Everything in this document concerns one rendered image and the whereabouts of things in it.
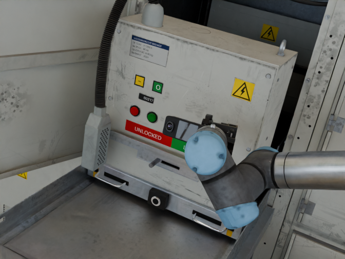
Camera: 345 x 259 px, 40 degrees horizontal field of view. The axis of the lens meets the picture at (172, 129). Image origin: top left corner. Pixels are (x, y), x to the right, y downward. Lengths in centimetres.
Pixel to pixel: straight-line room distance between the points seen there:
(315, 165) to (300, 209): 69
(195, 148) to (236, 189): 11
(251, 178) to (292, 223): 76
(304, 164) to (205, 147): 21
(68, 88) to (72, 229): 49
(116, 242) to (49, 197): 26
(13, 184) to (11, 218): 91
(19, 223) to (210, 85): 65
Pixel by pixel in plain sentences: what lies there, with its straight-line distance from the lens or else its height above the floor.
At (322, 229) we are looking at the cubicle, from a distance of 164.
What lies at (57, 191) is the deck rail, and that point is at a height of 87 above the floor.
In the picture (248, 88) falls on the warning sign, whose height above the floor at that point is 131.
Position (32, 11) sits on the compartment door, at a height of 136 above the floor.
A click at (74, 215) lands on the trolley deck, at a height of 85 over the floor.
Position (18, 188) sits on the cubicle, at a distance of 225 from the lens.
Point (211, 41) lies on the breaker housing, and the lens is 132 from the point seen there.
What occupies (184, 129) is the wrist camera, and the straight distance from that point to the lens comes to 104.
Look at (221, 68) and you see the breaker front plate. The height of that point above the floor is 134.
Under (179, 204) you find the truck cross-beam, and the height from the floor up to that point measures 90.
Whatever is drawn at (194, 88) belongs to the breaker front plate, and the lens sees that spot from 131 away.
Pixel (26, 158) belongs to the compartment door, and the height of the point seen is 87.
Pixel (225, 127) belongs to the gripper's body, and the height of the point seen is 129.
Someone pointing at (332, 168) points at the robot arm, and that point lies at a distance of 92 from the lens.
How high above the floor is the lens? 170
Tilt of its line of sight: 25 degrees down
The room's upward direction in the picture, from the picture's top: 11 degrees clockwise
